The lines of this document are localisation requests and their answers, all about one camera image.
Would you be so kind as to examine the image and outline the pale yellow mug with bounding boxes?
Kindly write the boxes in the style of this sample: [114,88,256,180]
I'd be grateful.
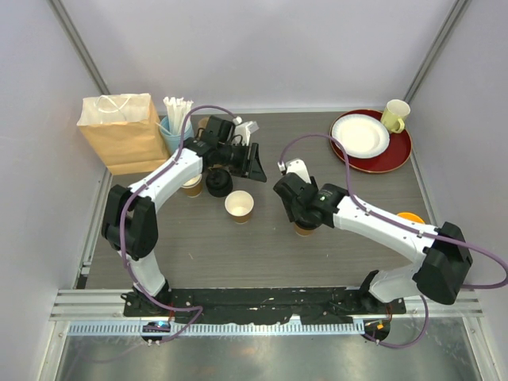
[381,99,411,133]

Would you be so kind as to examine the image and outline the brown paper bag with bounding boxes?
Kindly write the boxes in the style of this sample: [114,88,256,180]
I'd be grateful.
[77,93,170,175]

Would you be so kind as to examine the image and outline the cardboard cup carrier stack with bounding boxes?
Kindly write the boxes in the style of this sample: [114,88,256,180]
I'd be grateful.
[196,117,210,137]

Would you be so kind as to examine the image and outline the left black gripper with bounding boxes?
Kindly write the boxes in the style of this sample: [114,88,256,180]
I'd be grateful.
[217,141,267,182]

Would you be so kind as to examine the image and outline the brown paper cup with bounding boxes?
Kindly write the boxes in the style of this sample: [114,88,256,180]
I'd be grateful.
[225,190,254,224]
[294,222,314,237]

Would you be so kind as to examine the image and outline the aluminium frame rail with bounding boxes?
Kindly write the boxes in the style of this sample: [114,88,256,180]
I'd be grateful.
[50,287,483,341]

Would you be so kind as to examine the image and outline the purple cable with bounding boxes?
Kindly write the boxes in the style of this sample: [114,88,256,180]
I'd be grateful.
[119,104,242,344]
[277,133,508,350]

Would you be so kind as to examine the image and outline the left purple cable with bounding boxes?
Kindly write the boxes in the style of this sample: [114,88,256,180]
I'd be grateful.
[119,104,242,344]

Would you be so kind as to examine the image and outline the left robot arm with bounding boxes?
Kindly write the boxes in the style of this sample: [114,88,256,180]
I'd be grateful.
[101,116,267,317]

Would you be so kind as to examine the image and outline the white paper plate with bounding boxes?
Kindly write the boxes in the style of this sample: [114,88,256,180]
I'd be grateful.
[331,114,390,159]

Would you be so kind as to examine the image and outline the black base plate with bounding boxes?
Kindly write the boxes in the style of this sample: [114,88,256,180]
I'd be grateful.
[121,287,406,325]

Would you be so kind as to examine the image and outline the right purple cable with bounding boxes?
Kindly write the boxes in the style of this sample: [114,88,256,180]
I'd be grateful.
[277,133,508,350]

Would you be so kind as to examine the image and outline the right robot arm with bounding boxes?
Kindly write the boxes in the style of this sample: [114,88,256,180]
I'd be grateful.
[274,173,472,314]

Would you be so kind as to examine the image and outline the stack of black lids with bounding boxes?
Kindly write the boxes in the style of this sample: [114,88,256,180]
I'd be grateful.
[206,168,233,198]

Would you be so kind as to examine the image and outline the orange bowl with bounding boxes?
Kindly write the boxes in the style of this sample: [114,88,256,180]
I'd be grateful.
[397,211,425,224]

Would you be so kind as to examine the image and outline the light blue straw holder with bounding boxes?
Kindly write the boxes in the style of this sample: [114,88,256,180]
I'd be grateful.
[159,117,194,156]

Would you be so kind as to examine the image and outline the stack of paper cups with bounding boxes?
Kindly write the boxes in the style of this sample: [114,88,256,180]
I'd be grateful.
[181,175,202,198]

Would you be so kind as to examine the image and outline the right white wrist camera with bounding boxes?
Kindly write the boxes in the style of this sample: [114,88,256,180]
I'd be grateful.
[278,158,312,186]

